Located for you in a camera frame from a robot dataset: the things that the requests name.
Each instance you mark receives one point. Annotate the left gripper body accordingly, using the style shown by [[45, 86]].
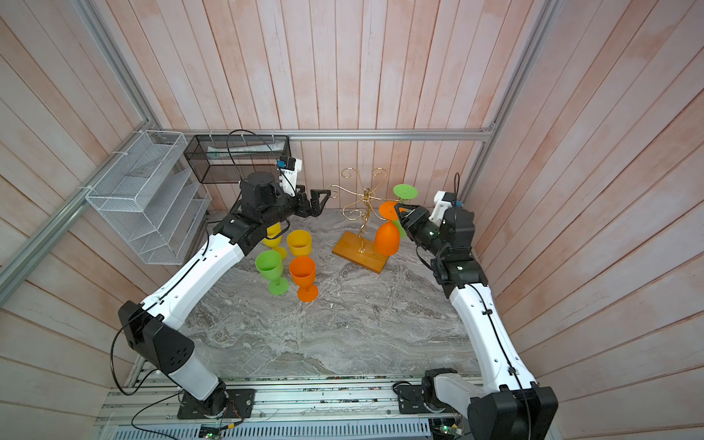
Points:
[[299, 205]]

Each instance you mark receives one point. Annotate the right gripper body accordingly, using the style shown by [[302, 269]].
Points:
[[423, 232]]

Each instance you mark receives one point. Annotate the green wine glass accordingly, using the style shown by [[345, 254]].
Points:
[[405, 193], [270, 266]]

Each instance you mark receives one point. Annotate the orange wine glass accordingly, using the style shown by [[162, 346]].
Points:
[[303, 273], [388, 237]]

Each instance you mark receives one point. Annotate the yellow wine glass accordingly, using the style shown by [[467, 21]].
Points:
[[300, 243], [273, 240]]

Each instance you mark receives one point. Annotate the orange wooden rack base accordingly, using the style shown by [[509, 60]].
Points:
[[360, 251]]

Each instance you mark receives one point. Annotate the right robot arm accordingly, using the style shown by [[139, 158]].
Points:
[[510, 403]]

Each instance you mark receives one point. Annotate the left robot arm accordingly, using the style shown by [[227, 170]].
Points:
[[152, 327]]

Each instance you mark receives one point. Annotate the white mesh shelf organizer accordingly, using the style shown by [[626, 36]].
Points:
[[156, 209]]

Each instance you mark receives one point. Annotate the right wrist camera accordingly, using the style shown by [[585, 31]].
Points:
[[442, 202]]

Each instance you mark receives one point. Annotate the black mesh wall basket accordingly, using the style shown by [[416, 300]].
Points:
[[220, 159]]

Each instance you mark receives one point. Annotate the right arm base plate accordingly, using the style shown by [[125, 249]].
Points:
[[412, 399]]

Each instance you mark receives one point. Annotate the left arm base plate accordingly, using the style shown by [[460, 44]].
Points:
[[231, 404]]

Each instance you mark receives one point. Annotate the aluminium mounting rail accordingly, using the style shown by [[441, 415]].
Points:
[[275, 400]]

